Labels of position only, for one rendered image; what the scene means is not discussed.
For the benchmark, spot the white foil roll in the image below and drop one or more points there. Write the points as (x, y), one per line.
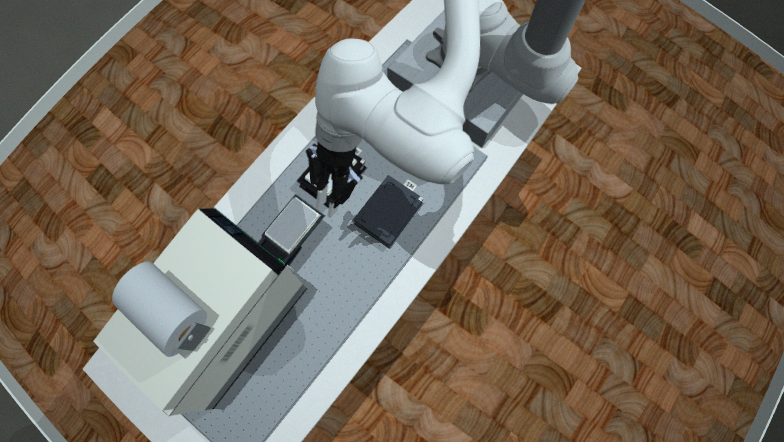
(156, 306)

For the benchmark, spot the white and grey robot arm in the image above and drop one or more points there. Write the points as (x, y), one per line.
(420, 130)

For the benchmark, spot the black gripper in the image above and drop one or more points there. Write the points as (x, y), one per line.
(341, 165)

